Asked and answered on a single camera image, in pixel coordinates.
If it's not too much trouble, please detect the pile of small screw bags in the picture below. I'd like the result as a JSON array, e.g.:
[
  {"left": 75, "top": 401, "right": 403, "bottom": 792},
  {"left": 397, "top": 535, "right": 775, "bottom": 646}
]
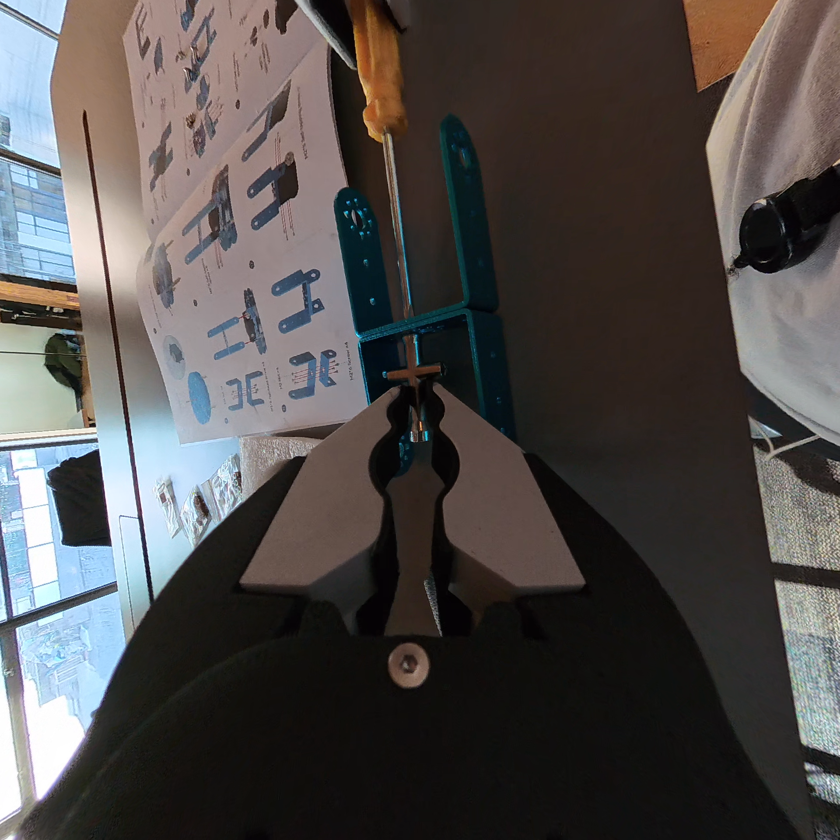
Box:
[{"left": 153, "top": 453, "right": 244, "bottom": 547}]

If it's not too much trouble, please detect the person's white shirt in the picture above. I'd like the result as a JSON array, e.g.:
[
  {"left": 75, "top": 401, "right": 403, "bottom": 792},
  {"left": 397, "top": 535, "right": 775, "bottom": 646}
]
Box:
[{"left": 705, "top": 0, "right": 840, "bottom": 448}]

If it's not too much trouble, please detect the printed instruction sheet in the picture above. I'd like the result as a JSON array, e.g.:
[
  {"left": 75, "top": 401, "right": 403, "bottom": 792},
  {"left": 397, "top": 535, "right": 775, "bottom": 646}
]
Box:
[{"left": 123, "top": 0, "right": 370, "bottom": 446}]

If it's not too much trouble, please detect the yellow handled screwdriver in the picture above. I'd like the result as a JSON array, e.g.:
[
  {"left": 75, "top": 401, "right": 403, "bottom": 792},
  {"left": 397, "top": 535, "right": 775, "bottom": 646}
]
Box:
[{"left": 348, "top": 0, "right": 421, "bottom": 342}]

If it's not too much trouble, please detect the white foam frame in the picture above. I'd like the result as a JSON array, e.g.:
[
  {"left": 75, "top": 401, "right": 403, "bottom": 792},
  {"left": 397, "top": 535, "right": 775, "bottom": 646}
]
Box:
[{"left": 238, "top": 433, "right": 324, "bottom": 503}]

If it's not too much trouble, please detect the silver cross wrench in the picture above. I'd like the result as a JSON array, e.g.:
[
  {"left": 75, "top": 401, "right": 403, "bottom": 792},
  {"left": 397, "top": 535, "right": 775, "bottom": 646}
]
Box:
[{"left": 384, "top": 331, "right": 448, "bottom": 442}]

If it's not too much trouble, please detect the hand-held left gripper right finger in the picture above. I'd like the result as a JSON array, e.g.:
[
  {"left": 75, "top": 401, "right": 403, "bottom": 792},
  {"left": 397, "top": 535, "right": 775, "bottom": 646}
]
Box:
[{"left": 427, "top": 382, "right": 588, "bottom": 637}]

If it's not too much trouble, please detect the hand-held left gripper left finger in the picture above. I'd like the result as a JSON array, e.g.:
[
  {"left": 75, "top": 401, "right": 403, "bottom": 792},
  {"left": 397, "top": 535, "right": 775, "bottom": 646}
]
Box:
[{"left": 238, "top": 386, "right": 404, "bottom": 636}]

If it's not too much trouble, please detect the grey desk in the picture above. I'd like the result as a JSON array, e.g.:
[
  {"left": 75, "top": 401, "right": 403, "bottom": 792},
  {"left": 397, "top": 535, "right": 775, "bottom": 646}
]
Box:
[{"left": 49, "top": 0, "right": 818, "bottom": 840}]

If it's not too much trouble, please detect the white cord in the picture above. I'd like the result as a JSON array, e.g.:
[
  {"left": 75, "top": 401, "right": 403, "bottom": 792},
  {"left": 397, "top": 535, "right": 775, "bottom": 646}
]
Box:
[{"left": 750, "top": 416, "right": 824, "bottom": 460}]

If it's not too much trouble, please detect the large glass window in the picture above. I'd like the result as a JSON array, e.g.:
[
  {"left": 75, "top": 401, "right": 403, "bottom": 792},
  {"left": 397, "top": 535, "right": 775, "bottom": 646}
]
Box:
[{"left": 0, "top": 0, "right": 126, "bottom": 821}]

